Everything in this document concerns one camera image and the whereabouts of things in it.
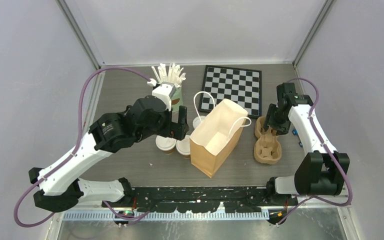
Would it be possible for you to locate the stack of white lids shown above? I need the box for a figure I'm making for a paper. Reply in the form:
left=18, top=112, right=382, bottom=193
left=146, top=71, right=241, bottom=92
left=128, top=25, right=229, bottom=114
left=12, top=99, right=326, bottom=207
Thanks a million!
left=192, top=115, right=206, bottom=129

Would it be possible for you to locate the stack of pulp cup carriers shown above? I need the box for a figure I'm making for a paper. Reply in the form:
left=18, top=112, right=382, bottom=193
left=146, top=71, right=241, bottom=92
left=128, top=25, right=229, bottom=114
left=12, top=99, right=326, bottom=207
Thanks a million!
left=253, top=116, right=282, bottom=165

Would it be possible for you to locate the brown paper bag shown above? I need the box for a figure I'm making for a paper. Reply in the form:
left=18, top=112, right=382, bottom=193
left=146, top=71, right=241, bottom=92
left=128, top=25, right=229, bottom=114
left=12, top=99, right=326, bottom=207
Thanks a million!
left=189, top=97, right=252, bottom=178

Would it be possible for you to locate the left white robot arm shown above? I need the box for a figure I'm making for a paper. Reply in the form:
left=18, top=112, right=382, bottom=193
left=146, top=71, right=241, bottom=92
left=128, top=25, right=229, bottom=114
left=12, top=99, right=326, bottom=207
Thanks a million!
left=28, top=95, right=189, bottom=213

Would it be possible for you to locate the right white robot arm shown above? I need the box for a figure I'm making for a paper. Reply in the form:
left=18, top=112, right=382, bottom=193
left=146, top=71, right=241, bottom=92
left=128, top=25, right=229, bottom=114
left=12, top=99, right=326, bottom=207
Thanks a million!
left=262, top=82, right=350, bottom=205

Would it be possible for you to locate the red blue toy car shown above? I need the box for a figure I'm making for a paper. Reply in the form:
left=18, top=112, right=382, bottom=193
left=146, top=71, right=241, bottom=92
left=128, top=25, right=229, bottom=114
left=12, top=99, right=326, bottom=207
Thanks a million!
left=291, top=129, right=304, bottom=148

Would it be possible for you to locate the black white chessboard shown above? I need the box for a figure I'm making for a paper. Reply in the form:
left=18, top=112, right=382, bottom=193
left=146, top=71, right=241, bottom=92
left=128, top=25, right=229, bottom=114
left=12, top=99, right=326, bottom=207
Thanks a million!
left=198, top=65, right=263, bottom=119

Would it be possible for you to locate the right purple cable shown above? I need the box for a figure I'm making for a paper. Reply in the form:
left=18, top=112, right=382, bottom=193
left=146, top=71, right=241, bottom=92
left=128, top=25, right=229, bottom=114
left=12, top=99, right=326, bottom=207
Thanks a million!
left=271, top=77, right=355, bottom=229

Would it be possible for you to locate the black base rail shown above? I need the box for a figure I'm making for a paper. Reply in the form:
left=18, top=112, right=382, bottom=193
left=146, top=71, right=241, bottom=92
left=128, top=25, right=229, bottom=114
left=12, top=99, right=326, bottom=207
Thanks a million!
left=109, top=186, right=298, bottom=214

